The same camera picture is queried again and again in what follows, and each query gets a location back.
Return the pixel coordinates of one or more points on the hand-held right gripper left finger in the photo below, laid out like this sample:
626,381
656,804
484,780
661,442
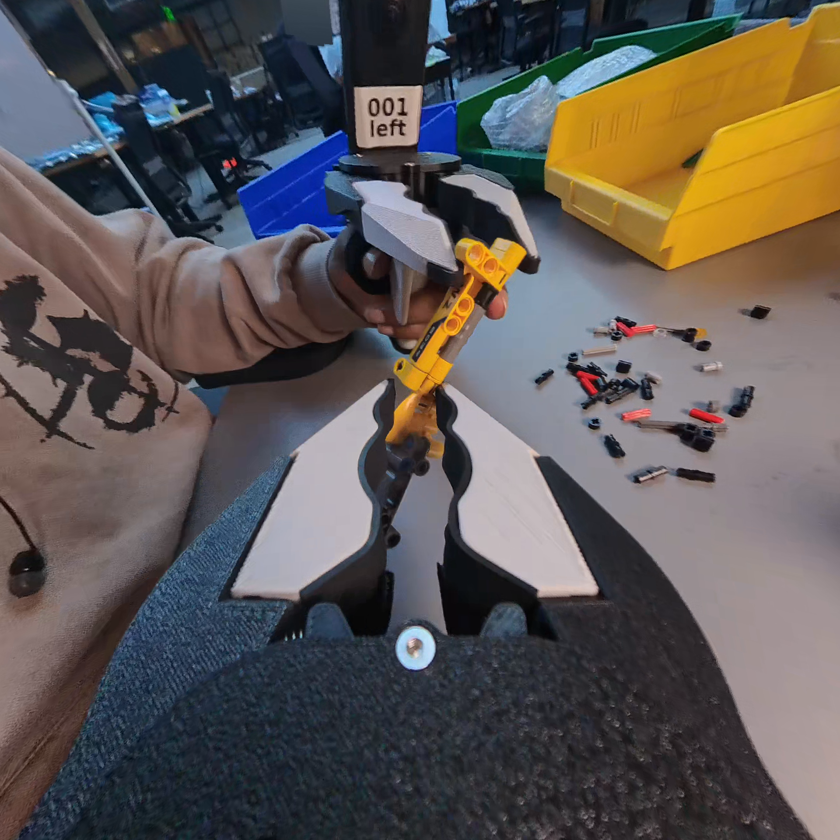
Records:
309,525

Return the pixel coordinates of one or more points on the white board on stand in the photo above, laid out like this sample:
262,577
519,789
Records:
33,92

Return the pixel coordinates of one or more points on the person's left forearm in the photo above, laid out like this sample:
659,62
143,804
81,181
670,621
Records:
197,289

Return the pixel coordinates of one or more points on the pile of small pins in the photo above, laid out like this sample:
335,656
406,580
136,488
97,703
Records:
643,381

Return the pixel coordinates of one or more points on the clear plastic bag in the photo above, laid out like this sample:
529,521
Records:
551,99

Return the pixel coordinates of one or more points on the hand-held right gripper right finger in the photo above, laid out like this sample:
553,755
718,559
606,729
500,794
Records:
519,525

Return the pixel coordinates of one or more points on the person's beige jacket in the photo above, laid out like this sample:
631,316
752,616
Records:
79,525

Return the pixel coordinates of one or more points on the black office chair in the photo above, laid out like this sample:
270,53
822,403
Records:
295,79
164,171

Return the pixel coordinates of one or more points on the yellow storage bin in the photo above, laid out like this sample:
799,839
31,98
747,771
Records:
683,145

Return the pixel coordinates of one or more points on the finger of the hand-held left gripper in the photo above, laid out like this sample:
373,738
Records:
499,210
400,230

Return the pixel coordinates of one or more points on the blue storage bin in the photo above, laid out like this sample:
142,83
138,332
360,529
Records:
289,184

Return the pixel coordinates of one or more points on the person's left hand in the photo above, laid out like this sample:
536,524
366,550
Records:
368,289

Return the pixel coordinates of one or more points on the green storage bin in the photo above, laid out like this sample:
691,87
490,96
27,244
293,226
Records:
551,171

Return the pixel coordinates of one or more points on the yellow toy arm beam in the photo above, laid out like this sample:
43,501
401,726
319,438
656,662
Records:
453,322

